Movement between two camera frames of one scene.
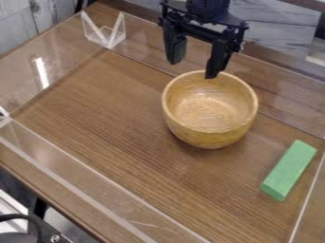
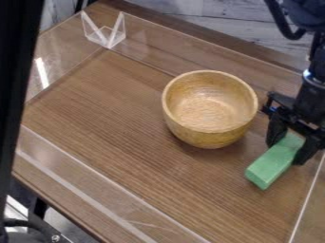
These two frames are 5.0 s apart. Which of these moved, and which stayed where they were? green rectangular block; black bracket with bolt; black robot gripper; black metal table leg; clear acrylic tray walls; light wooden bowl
Moved: black robot gripper; green rectangular block
Stayed: clear acrylic tray walls; light wooden bowl; black bracket with bolt; black metal table leg
